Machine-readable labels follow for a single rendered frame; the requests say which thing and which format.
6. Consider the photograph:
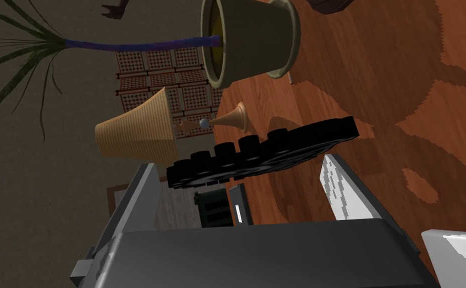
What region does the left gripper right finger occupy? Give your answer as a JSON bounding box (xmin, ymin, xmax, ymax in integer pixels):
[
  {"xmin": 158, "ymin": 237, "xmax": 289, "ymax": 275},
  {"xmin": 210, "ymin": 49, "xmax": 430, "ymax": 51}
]
[{"xmin": 318, "ymin": 153, "xmax": 399, "ymax": 228}]

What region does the brown wooden table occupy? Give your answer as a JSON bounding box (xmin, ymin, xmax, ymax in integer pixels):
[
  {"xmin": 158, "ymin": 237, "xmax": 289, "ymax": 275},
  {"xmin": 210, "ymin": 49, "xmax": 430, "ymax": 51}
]
[{"xmin": 212, "ymin": 0, "xmax": 466, "ymax": 277}]

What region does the black slotted box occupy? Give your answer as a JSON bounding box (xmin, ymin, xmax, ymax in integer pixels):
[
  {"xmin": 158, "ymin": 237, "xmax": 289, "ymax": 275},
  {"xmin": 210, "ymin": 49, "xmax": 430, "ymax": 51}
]
[{"xmin": 194, "ymin": 182, "xmax": 254, "ymax": 229}]

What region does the table lamp with wicker shade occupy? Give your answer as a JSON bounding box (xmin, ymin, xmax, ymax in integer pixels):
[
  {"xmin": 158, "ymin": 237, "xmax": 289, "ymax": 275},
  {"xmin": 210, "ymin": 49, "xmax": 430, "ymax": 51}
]
[{"xmin": 94, "ymin": 86, "xmax": 250, "ymax": 168}]

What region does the brown lattice wall panel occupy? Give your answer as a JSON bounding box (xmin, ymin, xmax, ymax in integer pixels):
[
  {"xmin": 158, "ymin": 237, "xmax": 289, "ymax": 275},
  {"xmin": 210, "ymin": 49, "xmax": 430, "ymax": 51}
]
[{"xmin": 114, "ymin": 46, "xmax": 225, "ymax": 140}]

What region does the white grey block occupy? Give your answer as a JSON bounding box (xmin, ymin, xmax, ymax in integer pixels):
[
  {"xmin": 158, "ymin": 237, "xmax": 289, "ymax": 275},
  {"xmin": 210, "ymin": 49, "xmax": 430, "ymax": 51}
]
[{"xmin": 420, "ymin": 229, "xmax": 466, "ymax": 288}]

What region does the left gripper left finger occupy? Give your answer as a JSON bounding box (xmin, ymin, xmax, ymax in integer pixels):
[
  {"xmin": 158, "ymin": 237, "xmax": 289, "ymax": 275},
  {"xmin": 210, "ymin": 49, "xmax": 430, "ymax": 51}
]
[{"xmin": 92, "ymin": 162, "xmax": 162, "ymax": 254}]

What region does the potted plant in olive pot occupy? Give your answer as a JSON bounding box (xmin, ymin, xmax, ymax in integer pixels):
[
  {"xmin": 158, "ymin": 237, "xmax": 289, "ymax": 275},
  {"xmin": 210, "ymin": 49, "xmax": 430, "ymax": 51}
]
[{"xmin": 0, "ymin": 0, "xmax": 302, "ymax": 143}]

